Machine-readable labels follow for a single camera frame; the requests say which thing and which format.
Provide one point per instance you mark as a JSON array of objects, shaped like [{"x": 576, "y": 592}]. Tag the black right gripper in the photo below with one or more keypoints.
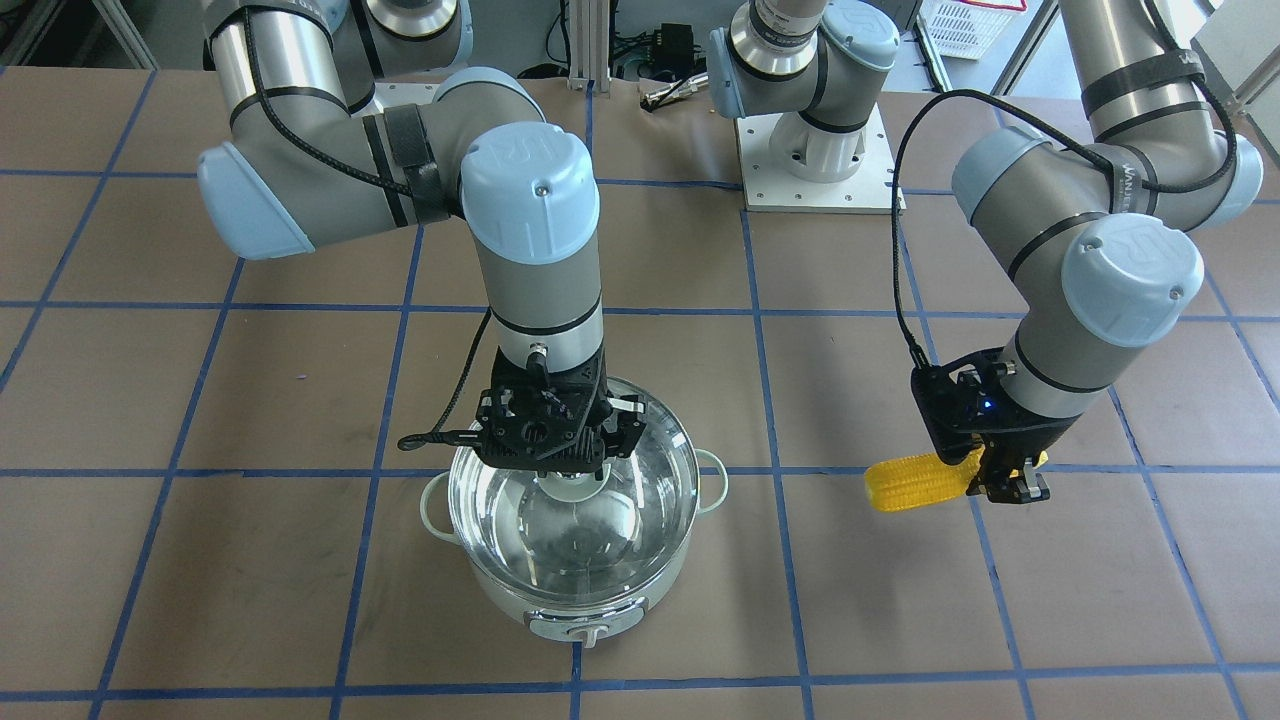
[{"x": 627, "y": 433}]

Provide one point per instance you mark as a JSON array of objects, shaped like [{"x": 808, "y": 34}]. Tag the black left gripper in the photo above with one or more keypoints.
[{"x": 1035, "y": 436}]

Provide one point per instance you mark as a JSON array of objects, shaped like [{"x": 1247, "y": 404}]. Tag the glass pot lid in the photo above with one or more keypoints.
[{"x": 572, "y": 500}]

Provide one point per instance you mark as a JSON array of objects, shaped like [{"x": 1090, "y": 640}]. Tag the yellow corn cob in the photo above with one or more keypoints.
[{"x": 911, "y": 482}]

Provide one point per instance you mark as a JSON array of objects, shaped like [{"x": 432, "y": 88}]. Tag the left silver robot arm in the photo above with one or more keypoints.
[{"x": 1095, "y": 236}]

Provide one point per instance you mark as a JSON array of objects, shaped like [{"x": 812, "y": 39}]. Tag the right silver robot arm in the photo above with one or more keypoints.
[{"x": 351, "y": 118}]

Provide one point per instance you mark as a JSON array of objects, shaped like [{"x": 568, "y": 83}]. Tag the pale green cooking pot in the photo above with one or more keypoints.
[{"x": 572, "y": 560}]

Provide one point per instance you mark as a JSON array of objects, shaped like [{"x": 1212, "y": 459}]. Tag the white plastic basket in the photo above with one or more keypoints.
[{"x": 967, "y": 29}]

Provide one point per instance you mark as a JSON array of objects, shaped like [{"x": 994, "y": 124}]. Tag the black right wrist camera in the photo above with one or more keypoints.
[{"x": 525, "y": 426}]

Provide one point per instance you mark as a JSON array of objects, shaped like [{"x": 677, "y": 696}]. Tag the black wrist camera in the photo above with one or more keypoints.
[
  {"x": 525, "y": 426},
  {"x": 939, "y": 394}
]

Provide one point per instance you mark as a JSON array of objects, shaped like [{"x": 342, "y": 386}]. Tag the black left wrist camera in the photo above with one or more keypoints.
[{"x": 939, "y": 394}]

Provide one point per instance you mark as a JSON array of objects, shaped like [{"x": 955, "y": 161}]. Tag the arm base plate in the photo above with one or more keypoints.
[
  {"x": 392, "y": 94},
  {"x": 788, "y": 165}
]

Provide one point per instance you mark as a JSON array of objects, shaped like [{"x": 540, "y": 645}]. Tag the aluminium frame post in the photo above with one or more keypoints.
[{"x": 589, "y": 45}]

